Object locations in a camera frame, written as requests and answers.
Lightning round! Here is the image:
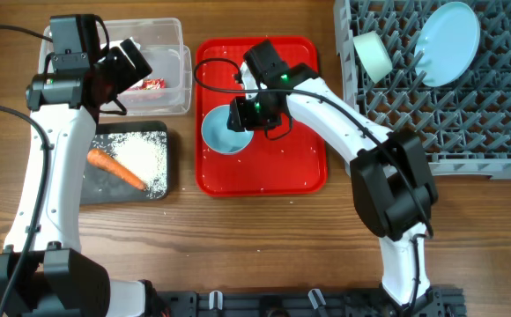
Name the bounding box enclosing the red snack wrapper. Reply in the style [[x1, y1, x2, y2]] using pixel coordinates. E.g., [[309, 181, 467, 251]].
[[129, 78, 166, 91]]

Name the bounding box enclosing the light blue bowl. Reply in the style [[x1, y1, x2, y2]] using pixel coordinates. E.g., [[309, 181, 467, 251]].
[[201, 105, 254, 155]]

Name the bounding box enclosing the white rice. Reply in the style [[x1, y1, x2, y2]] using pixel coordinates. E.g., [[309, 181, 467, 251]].
[[90, 130, 169, 200]]

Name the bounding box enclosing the orange carrot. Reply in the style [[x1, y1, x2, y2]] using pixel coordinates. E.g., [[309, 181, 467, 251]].
[[87, 149, 146, 191]]

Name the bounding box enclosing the mint green bowl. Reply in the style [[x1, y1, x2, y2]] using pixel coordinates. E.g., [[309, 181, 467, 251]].
[[353, 32, 393, 84]]

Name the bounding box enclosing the light blue plate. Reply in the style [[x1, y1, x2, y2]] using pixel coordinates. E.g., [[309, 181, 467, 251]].
[[414, 2, 481, 87]]

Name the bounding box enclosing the white napkin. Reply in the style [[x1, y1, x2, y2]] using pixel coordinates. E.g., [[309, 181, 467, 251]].
[[100, 37, 141, 50]]

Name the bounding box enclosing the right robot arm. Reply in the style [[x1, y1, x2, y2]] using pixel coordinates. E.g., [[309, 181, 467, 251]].
[[227, 40, 438, 313]]

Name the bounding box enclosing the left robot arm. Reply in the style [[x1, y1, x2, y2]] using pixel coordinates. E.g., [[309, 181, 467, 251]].
[[0, 14, 164, 316]]

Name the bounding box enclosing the black waste tray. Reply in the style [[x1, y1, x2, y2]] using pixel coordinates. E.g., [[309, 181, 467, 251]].
[[80, 121, 170, 205]]

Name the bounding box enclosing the grey dishwasher rack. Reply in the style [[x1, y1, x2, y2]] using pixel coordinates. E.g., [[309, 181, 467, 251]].
[[333, 0, 511, 180]]

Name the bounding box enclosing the clear plastic bin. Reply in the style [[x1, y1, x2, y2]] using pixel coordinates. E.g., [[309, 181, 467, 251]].
[[26, 14, 192, 118]]

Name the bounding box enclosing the red serving tray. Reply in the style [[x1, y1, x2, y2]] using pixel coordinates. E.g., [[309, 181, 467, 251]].
[[195, 36, 328, 197]]

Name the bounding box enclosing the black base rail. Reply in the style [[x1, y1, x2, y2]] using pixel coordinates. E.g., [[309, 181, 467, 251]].
[[149, 288, 466, 317]]

